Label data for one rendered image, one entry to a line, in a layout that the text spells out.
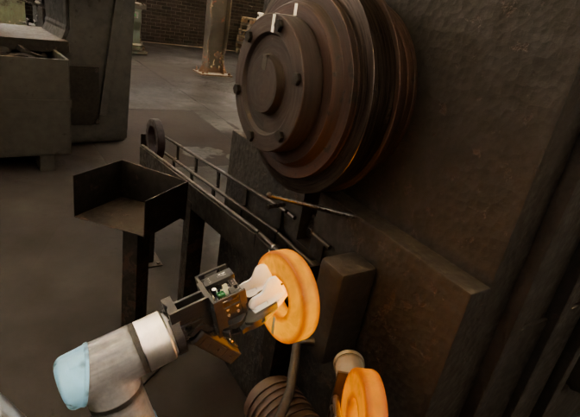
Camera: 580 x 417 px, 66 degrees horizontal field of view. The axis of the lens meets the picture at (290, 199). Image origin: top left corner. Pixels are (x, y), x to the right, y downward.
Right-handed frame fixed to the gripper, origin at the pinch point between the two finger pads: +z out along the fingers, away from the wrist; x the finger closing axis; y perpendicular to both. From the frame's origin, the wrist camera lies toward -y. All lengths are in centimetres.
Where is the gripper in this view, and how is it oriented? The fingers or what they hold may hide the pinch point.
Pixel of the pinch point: (286, 286)
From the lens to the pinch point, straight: 77.1
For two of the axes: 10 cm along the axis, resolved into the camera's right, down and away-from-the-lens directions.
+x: -5.3, -4.3, 7.3
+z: 8.5, -3.4, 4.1
